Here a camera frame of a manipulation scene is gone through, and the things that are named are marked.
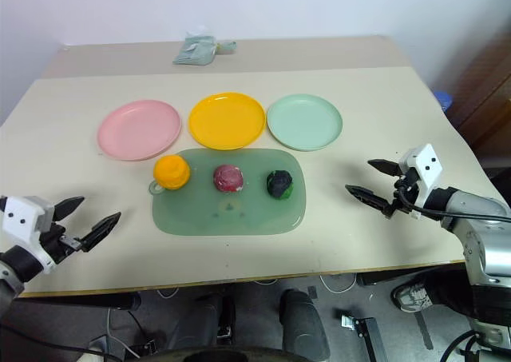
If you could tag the mint green round plate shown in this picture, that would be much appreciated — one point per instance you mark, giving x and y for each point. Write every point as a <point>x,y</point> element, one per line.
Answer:
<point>304,121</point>

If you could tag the grey white sneaker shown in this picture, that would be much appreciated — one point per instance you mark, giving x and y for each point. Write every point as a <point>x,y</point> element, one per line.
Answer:
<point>413,296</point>

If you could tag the orange toy fruit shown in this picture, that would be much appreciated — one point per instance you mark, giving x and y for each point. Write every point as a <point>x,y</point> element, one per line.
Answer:
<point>171,172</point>

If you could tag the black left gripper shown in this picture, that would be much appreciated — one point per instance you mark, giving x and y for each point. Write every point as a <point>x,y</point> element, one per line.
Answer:
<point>54,244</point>

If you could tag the pink round plate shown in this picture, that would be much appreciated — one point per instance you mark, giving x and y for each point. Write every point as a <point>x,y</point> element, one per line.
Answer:
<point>139,130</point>

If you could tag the yellow round plate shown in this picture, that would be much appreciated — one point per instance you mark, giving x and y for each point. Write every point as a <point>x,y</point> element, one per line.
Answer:
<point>226,120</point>

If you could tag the brown wooden cabinet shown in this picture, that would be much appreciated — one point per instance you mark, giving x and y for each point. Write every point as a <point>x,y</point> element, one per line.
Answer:
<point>489,110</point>

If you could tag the translucent green cutting mat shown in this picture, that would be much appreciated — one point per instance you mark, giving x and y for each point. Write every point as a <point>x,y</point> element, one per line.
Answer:
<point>239,214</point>

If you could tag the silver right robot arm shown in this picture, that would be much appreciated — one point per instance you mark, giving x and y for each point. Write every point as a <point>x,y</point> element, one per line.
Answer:
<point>491,254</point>

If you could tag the blue round container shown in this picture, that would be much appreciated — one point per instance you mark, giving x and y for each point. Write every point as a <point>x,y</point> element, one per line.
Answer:
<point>443,101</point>

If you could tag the dark rounded shape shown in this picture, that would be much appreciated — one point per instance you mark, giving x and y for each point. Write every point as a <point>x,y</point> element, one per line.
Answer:
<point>303,326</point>

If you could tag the pale green wipes packet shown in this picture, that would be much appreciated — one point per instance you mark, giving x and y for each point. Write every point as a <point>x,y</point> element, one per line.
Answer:
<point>195,52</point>

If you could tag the red toy fruit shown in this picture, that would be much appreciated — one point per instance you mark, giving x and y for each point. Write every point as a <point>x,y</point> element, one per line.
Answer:
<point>227,178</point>

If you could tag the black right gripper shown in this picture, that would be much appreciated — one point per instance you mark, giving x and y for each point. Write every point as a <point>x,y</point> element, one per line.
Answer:
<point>404,196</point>

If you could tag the dark green toy fruit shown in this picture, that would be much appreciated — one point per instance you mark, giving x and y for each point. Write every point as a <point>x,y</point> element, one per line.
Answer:
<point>279,184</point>

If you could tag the small pale green pouch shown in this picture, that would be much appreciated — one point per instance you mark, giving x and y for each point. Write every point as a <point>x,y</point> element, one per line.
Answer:
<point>227,47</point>

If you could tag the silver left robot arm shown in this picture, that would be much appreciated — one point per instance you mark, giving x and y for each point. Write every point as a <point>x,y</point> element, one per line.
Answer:
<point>18,265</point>

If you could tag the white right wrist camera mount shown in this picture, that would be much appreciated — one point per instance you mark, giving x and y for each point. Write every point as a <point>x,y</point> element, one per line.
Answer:
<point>429,163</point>

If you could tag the black table frame bar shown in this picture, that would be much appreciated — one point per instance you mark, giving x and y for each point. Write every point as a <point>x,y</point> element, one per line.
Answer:
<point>80,301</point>

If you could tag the black metal caster bracket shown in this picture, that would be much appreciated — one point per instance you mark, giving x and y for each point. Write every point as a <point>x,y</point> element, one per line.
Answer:
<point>367,330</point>

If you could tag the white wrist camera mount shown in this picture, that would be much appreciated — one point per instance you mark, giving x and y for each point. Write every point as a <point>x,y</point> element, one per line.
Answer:
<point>22,218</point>
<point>429,163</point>

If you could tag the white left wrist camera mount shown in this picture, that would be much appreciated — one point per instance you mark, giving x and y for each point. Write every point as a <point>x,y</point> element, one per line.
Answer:
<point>22,218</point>

